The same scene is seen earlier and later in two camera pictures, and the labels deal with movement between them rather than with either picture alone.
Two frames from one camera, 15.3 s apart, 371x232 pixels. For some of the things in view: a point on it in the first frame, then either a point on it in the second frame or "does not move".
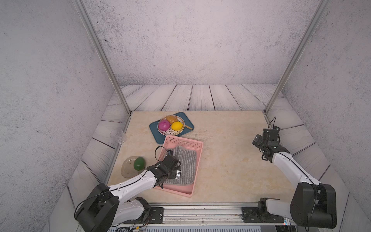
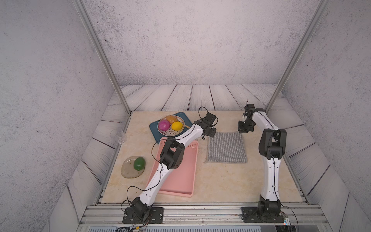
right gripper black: x=258 y=144 -> x=241 y=129
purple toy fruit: x=164 y=125 does not move
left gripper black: x=174 y=173 -> x=213 y=132
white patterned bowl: x=170 y=132 does not move
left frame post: x=98 y=44 does not move
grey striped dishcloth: x=188 y=159 -> x=226 y=147
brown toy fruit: x=172 y=119 does not move
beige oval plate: x=127 y=168 does not move
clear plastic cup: x=119 y=134 does not move
